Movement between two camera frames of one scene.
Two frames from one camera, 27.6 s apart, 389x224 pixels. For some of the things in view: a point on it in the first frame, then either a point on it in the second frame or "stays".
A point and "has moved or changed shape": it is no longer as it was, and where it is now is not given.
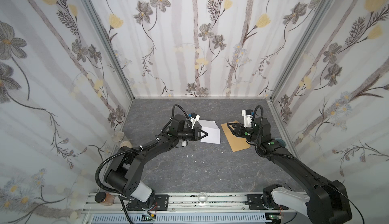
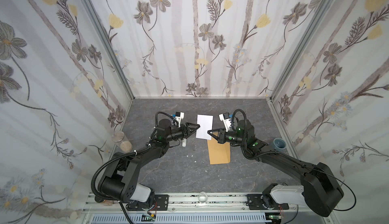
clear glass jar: [118, 137] stays
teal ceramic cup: [281, 142] stays
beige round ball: [126, 143] stays
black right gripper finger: [235, 125] -> [218, 131]
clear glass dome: [203, 197] stays
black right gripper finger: [234, 129] -> [221, 139]
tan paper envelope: [236, 143] has moved or changed shape
